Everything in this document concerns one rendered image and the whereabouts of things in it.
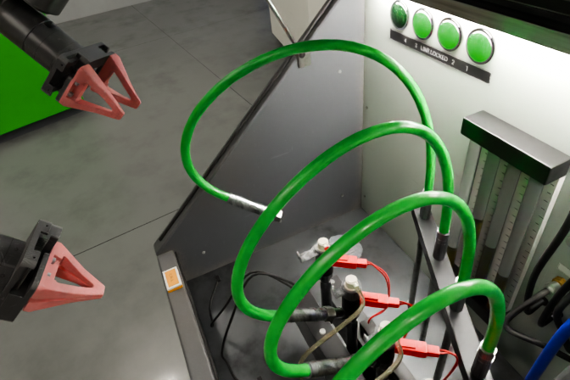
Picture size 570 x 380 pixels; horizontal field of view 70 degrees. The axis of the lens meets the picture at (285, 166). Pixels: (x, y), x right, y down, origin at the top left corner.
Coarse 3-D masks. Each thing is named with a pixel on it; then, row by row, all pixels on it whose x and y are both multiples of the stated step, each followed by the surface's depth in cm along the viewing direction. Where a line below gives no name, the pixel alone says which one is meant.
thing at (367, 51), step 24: (288, 48) 51; (312, 48) 51; (336, 48) 51; (360, 48) 51; (240, 72) 52; (216, 96) 54; (192, 120) 56; (192, 168) 61; (432, 168) 64; (216, 192) 64
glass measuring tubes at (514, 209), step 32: (480, 128) 58; (512, 128) 57; (480, 160) 64; (512, 160) 54; (544, 160) 51; (480, 192) 63; (512, 192) 58; (544, 192) 55; (480, 224) 67; (512, 224) 62; (544, 224) 58; (448, 256) 77; (480, 256) 72; (512, 256) 62; (512, 288) 67
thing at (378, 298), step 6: (366, 294) 58; (372, 294) 58; (378, 294) 58; (384, 294) 58; (366, 300) 58; (372, 300) 57; (378, 300) 57; (384, 300) 57; (390, 300) 57; (396, 300) 57; (372, 306) 58; (378, 306) 58; (384, 306) 57; (390, 306) 57; (396, 306) 57
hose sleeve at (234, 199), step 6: (228, 198) 65; (234, 198) 65; (240, 198) 66; (246, 198) 67; (234, 204) 66; (240, 204) 66; (246, 204) 66; (252, 204) 66; (258, 204) 67; (252, 210) 67; (258, 210) 67
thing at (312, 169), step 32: (384, 128) 43; (416, 128) 45; (320, 160) 41; (448, 160) 50; (288, 192) 42; (448, 192) 54; (256, 224) 43; (448, 224) 59; (288, 320) 53; (320, 320) 57
